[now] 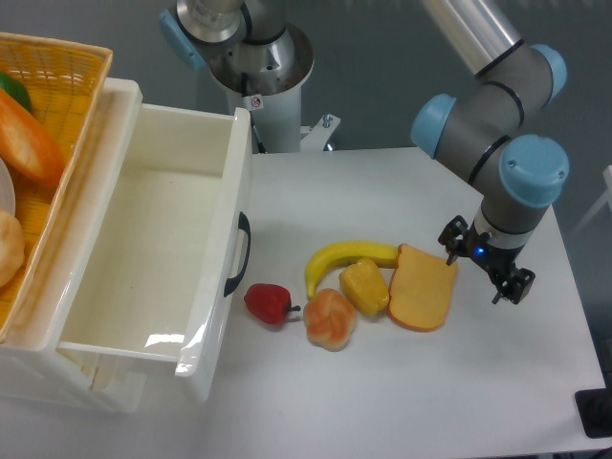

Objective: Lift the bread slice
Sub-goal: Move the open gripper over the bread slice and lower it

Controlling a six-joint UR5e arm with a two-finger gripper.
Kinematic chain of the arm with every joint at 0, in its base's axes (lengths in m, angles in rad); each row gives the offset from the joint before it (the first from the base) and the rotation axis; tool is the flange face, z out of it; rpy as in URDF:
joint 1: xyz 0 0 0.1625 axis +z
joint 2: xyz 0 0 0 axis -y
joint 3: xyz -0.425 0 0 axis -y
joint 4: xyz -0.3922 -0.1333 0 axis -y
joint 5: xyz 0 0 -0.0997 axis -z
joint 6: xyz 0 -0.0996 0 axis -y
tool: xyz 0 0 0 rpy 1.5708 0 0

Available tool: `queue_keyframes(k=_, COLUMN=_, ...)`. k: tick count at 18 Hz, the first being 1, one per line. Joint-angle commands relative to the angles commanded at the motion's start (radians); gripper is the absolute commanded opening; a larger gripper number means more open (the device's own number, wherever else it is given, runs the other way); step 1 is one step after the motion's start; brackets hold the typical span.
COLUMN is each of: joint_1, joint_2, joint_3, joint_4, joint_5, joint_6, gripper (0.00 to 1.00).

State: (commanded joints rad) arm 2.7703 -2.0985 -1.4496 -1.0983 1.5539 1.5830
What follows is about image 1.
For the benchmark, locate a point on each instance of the white drawer cabinet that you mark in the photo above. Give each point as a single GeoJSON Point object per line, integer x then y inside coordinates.
{"type": "Point", "coordinates": [32, 364]}

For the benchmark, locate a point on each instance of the black device at edge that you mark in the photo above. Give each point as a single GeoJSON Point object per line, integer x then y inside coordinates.
{"type": "Point", "coordinates": [594, 407]}

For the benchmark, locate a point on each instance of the red toy bell pepper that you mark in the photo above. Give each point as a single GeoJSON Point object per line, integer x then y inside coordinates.
{"type": "Point", "coordinates": [270, 303]}

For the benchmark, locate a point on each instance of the yellow toy banana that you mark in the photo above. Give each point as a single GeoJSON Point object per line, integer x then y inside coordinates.
{"type": "Point", "coordinates": [344, 253]}

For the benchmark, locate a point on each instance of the yellow wicker basket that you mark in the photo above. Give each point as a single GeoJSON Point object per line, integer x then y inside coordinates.
{"type": "Point", "coordinates": [63, 79]}

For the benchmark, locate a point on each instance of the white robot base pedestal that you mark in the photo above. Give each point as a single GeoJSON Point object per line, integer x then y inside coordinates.
{"type": "Point", "coordinates": [267, 79]}

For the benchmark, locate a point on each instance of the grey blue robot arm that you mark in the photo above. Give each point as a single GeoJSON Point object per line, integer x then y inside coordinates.
{"type": "Point", "coordinates": [479, 140]}

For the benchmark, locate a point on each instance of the black drawer handle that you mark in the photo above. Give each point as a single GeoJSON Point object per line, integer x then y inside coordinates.
{"type": "Point", "coordinates": [242, 256]}

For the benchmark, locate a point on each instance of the toy bread slice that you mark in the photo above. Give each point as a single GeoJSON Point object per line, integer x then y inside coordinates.
{"type": "Point", "coordinates": [420, 290]}

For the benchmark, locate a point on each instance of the green toy pepper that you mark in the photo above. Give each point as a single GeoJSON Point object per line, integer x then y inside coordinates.
{"type": "Point", "coordinates": [16, 89]}

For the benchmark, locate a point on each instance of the yellow toy bell pepper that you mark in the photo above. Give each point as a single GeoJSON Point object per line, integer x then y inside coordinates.
{"type": "Point", "coordinates": [364, 286]}

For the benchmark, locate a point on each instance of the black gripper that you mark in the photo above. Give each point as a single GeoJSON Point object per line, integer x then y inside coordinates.
{"type": "Point", "coordinates": [511, 284]}

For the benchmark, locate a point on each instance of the toy knotted bread roll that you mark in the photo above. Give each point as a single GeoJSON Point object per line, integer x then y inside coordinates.
{"type": "Point", "coordinates": [329, 319]}

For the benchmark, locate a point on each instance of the orange toy baguette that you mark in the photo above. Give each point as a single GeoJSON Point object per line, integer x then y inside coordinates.
{"type": "Point", "coordinates": [27, 146]}

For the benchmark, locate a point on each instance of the round toy bun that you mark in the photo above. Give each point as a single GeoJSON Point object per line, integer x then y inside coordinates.
{"type": "Point", "coordinates": [12, 246]}

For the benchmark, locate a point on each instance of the white plastic drawer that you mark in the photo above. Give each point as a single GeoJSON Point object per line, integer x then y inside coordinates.
{"type": "Point", "coordinates": [152, 294]}

